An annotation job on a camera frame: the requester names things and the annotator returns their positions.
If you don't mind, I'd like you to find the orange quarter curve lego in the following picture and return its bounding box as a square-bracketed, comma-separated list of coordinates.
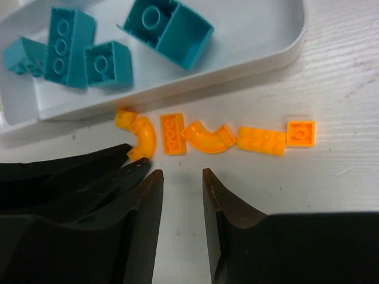
[115, 108, 157, 162]

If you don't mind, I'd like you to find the teal sloped lego brick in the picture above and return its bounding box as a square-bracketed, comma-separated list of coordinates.
[118, 0, 214, 71]

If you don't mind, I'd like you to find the white compartment tray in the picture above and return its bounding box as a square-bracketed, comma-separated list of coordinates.
[1, 1, 308, 134]

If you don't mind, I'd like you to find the long teal lego brick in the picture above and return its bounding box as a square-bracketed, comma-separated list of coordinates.
[44, 7, 96, 89]

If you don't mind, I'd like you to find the teal curved lego brick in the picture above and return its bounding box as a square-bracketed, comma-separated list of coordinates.
[2, 37, 47, 78]

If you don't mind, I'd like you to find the small teal lego brick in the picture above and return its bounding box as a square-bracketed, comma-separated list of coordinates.
[83, 41, 133, 89]

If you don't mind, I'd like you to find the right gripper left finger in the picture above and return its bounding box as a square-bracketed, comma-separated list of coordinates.
[1, 170, 164, 283]

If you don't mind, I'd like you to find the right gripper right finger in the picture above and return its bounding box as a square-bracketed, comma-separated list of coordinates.
[203, 169, 378, 283]

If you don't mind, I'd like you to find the orange u-curve lego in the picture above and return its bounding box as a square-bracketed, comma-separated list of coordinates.
[181, 121, 236, 154]

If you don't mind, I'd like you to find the small orange square lego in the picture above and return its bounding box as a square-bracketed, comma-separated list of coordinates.
[287, 121, 316, 147]

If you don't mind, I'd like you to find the orange narrow lego plate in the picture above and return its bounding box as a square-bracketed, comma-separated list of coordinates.
[160, 113, 187, 156]

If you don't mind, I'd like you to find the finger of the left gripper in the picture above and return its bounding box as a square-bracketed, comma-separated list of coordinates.
[1, 158, 151, 228]
[1, 144, 131, 204]

